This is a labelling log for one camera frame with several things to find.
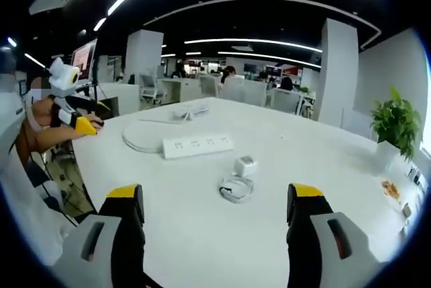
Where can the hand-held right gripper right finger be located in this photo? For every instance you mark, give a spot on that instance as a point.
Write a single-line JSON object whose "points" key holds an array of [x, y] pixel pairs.
{"points": [[323, 254]]}

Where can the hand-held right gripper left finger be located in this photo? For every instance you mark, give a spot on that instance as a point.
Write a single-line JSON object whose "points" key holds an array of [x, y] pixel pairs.
{"points": [[101, 251]]}

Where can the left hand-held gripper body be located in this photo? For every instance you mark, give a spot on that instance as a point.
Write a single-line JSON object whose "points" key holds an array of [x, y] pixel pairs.
{"points": [[62, 77]]}

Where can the white charger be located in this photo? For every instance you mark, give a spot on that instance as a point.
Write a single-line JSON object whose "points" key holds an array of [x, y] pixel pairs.
{"points": [[245, 166]]}

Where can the white desk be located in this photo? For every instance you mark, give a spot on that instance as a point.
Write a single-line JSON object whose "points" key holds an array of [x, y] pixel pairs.
{"points": [[202, 234]]}

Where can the computer monitor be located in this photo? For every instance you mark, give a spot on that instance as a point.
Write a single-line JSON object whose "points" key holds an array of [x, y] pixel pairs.
{"points": [[84, 61]]}

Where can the white office chair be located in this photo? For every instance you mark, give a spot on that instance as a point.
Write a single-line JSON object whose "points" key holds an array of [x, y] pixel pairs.
{"points": [[208, 86], [286, 99], [149, 87], [244, 91]]}

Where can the person's white clothing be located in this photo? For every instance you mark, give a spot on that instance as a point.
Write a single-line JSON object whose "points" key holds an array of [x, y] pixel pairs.
{"points": [[23, 207]]}

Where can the orange snack packet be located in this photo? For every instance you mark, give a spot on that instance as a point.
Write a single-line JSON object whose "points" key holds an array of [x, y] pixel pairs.
{"points": [[390, 189]]}

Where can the small grey box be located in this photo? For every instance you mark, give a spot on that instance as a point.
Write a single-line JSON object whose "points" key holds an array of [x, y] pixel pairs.
{"points": [[406, 209]]}

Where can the green potted plant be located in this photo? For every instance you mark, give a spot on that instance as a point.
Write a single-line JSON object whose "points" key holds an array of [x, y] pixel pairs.
{"points": [[395, 123]]}

